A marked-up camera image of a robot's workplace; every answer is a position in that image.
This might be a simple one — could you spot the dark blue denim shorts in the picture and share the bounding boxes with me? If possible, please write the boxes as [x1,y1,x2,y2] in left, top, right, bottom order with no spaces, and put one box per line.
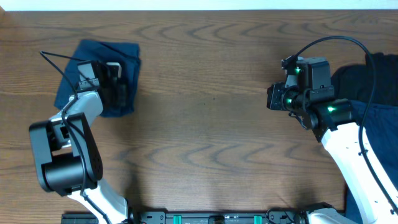
[54,39,141,118]

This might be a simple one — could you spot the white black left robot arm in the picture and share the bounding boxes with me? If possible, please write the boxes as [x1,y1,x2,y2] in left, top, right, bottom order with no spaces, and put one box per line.
[29,60,134,223]

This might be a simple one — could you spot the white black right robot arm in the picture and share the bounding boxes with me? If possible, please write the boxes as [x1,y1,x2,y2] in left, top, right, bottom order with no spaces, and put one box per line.
[267,56,397,223]

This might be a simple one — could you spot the black garment on right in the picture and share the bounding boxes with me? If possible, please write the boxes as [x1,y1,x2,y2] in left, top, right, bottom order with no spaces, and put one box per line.
[331,53,397,106]

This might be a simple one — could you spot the blue garment on right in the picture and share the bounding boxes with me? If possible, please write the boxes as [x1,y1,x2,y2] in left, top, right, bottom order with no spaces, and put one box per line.
[345,100,397,223]

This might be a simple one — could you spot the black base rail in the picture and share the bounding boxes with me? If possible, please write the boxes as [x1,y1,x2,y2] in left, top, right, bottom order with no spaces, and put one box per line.
[61,210,307,224]

